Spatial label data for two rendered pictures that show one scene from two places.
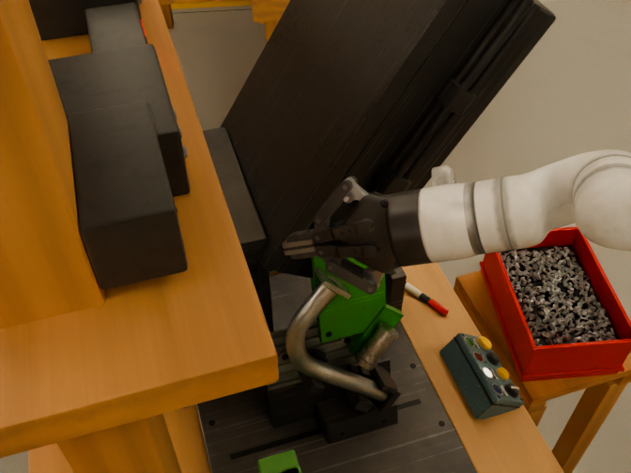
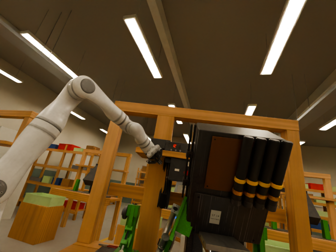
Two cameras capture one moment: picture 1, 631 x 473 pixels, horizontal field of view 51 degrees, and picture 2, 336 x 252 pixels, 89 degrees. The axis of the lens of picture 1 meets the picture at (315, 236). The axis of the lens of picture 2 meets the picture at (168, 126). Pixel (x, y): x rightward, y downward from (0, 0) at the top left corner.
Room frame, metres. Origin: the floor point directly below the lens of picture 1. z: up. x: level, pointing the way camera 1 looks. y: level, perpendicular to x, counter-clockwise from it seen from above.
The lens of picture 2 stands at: (0.95, -0.99, 1.30)
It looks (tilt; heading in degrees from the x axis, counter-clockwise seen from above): 20 degrees up; 114
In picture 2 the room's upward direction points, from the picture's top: 9 degrees clockwise
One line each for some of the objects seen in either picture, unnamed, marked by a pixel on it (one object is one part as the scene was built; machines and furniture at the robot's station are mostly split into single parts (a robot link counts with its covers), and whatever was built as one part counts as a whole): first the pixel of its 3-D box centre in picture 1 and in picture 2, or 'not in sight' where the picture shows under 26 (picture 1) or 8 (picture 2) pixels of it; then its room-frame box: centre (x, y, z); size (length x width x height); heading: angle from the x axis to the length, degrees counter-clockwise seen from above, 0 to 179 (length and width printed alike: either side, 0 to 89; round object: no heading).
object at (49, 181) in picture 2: not in sight; (60, 176); (-4.73, 3.47, 1.13); 2.48 x 0.54 x 2.27; 6
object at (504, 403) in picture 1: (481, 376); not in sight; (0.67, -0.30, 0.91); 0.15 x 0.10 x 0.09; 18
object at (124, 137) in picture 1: (126, 190); (160, 144); (0.41, 0.16, 1.60); 0.15 x 0.07 x 0.07; 18
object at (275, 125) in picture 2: not in sight; (201, 117); (0.67, 0.32, 1.90); 1.50 x 0.09 x 0.09; 18
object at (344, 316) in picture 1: (343, 267); (184, 217); (0.71, -0.04, 1.17); 0.13 x 0.12 x 0.20; 18
